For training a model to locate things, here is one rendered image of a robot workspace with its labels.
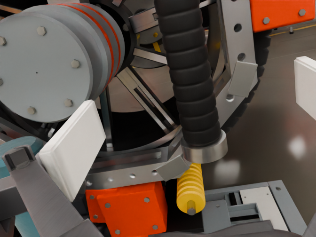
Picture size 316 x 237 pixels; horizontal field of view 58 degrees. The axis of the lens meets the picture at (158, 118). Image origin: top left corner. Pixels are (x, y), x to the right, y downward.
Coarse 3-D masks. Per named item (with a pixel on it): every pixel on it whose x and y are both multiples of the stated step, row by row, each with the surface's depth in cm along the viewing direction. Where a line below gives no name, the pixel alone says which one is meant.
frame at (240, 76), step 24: (216, 0) 46; (240, 0) 41; (240, 24) 44; (240, 48) 44; (240, 72) 45; (216, 96) 47; (240, 96) 47; (0, 120) 57; (0, 144) 54; (96, 168) 57; (120, 168) 54; (144, 168) 54; (168, 168) 53
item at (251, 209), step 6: (246, 204) 101; (252, 204) 101; (228, 210) 103; (234, 210) 103; (240, 210) 102; (246, 210) 102; (252, 210) 101; (258, 210) 97; (234, 216) 98; (240, 216) 95; (246, 216) 95; (252, 216) 94; (258, 216) 94; (234, 222) 94; (240, 222) 94
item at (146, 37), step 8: (128, 0) 84; (136, 0) 84; (144, 0) 84; (152, 0) 84; (128, 8) 85; (136, 8) 85; (144, 32) 88; (152, 32) 87; (160, 32) 87; (144, 40) 88; (152, 40) 88; (160, 40) 92; (152, 48) 94; (160, 48) 94; (136, 56) 95; (136, 64) 96; (144, 64) 96; (152, 64) 96; (160, 64) 96
